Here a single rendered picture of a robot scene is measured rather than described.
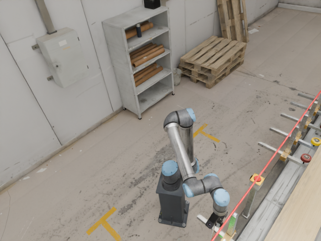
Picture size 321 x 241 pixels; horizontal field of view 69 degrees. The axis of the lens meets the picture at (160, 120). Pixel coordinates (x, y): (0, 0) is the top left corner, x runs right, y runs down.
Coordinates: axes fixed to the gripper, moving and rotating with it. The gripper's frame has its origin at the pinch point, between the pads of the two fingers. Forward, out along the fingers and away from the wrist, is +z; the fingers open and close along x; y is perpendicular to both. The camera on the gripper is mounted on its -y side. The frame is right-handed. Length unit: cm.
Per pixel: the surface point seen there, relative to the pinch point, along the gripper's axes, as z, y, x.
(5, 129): 18, -60, 259
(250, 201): 1.4, 32.1, -8.4
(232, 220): -9.8, 6.1, -8.2
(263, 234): 35, 34, -25
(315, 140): 7, 128, -23
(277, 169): 27, 93, -8
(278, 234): 6.9, 26.1, -33.5
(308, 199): 7, 65, -39
